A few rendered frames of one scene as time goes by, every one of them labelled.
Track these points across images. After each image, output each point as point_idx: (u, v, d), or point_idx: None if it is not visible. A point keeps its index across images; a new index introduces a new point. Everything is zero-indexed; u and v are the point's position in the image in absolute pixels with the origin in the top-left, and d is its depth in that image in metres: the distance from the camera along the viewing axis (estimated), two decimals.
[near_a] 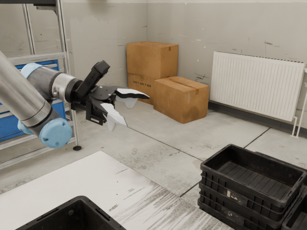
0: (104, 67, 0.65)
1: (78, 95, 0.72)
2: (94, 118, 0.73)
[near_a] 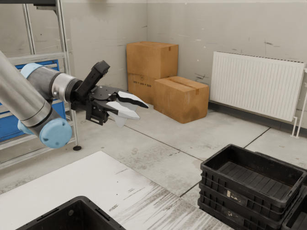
0: (104, 67, 0.65)
1: (78, 95, 0.72)
2: (94, 118, 0.73)
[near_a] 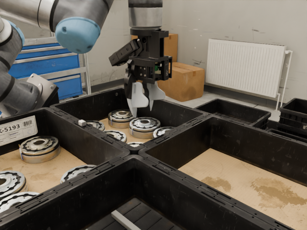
0: None
1: None
2: (167, 65, 0.62)
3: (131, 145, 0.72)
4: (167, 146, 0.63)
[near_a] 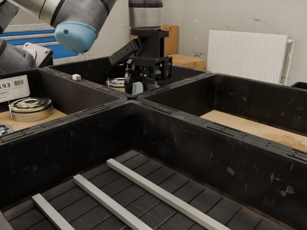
0: None
1: None
2: (167, 65, 0.62)
3: None
4: (168, 97, 0.58)
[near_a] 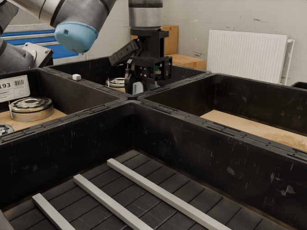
0: None
1: None
2: (167, 65, 0.62)
3: None
4: (169, 97, 0.58)
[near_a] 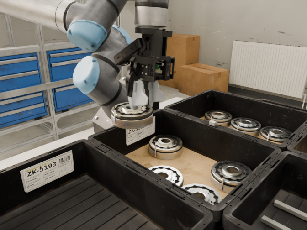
0: None
1: None
2: (169, 66, 0.63)
3: None
4: (301, 143, 0.70)
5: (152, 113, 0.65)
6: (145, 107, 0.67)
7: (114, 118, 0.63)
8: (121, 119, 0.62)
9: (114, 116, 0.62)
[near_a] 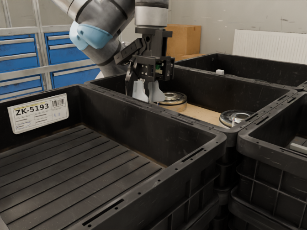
0: None
1: None
2: (169, 66, 0.63)
3: None
4: None
5: None
6: None
7: None
8: None
9: None
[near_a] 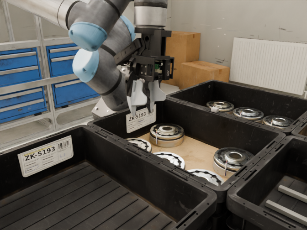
0: None
1: None
2: (169, 65, 0.63)
3: (130, 141, 0.72)
4: (306, 129, 0.68)
5: (151, 151, 0.70)
6: (145, 145, 0.71)
7: None
8: None
9: None
